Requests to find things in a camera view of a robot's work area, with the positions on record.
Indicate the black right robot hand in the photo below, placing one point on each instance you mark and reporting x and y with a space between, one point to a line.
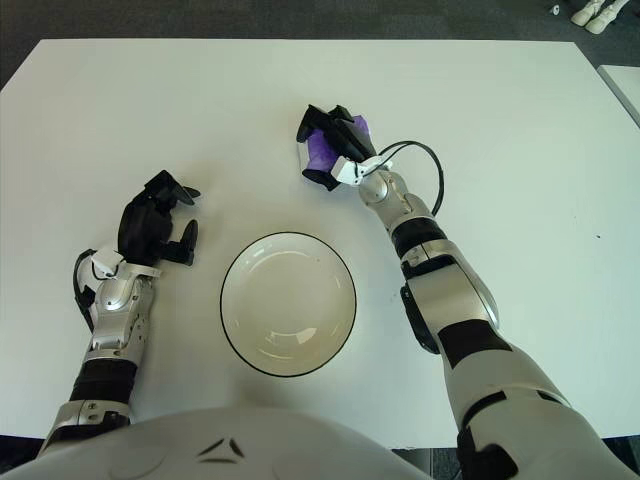
345 135

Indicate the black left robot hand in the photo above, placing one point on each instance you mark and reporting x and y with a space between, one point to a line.
142 225

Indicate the purple tissue paper pack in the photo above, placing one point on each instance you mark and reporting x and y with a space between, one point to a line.
320 152

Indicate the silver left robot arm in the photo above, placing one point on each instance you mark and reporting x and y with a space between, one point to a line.
112 305

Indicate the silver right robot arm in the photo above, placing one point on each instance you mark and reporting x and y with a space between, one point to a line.
450 300

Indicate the white plate with black rim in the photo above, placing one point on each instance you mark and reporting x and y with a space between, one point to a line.
289 310

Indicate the grey robot torso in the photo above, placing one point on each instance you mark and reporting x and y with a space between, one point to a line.
225 450

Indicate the white robot foot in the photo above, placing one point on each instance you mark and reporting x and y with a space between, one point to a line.
599 25
581 17

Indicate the neighbouring white table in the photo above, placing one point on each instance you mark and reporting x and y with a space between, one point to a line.
625 85

